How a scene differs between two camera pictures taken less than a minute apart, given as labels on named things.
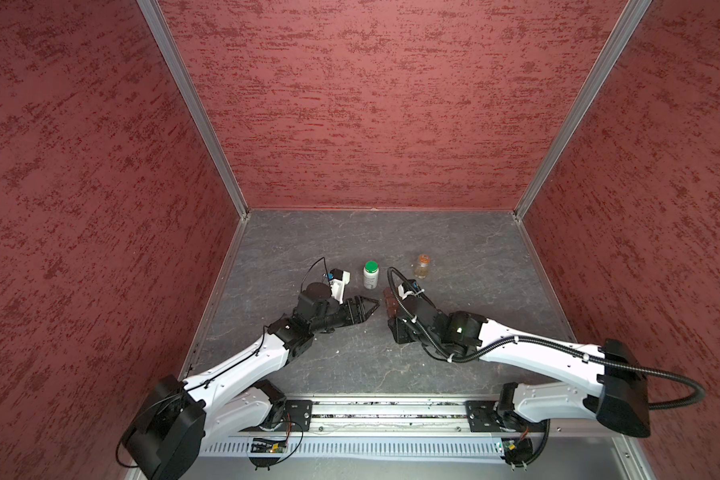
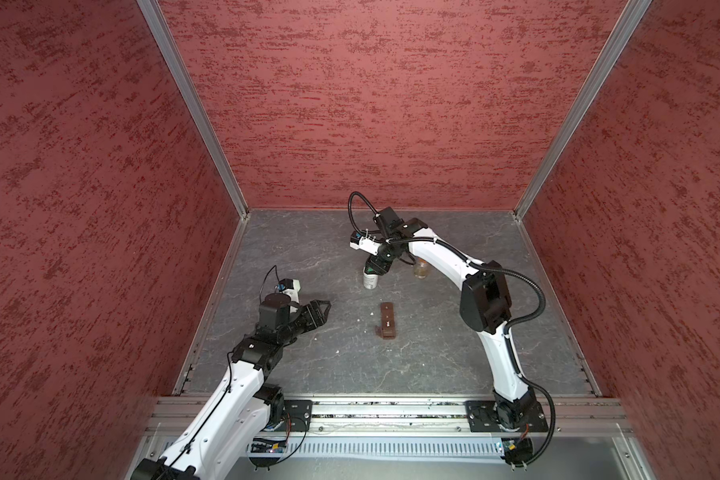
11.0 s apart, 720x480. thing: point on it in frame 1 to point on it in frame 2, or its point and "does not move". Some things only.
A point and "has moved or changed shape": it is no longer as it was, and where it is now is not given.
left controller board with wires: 266,453 does not move
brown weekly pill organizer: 391,302 has moved or changed shape
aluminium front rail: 439,417 does not move
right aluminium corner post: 580,113 does not move
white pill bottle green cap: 371,274 does not move
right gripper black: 399,331 to 377,262
